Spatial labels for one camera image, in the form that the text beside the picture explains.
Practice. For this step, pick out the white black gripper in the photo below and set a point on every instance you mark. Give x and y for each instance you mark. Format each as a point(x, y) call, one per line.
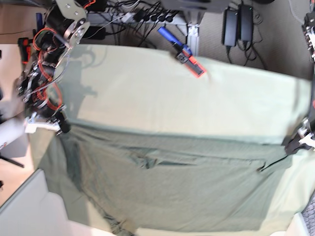
point(304, 139)
point(35, 121)

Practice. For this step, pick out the green long-sleeve T-shirt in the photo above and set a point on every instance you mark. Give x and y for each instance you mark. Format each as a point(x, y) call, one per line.
point(124, 181)

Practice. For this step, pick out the robot arm at edge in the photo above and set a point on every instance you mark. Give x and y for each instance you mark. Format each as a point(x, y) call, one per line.
point(308, 29)

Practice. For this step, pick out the white cylinder on stand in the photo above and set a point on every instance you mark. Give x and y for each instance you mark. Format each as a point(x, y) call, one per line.
point(12, 137)

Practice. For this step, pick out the patterned grey chair corner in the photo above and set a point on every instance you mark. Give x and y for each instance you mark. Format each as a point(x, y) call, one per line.
point(309, 216)

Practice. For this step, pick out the light green table cloth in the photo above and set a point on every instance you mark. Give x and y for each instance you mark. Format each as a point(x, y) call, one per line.
point(147, 91)

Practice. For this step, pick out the white foam board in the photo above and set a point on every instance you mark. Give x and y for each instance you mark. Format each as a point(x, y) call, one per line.
point(33, 210)

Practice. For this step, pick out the blue orange clamp at corner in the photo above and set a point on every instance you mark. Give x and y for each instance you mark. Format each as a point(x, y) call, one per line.
point(24, 43)

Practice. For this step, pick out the black power brick left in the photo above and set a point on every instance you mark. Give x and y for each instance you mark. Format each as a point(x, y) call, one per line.
point(95, 33)

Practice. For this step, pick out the black power adapter pair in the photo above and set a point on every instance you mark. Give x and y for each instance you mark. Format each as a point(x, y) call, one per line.
point(237, 25)

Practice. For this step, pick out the blue orange clamp at centre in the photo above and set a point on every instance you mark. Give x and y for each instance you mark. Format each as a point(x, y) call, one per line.
point(184, 54)

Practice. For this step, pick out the black power strip with plugs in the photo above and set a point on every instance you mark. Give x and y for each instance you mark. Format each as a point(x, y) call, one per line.
point(144, 16)

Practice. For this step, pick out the aluminium table leg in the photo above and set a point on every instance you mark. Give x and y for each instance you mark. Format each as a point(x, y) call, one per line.
point(193, 20)

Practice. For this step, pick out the robot arm with orange wires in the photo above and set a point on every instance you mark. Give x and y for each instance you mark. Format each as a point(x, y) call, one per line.
point(64, 25)

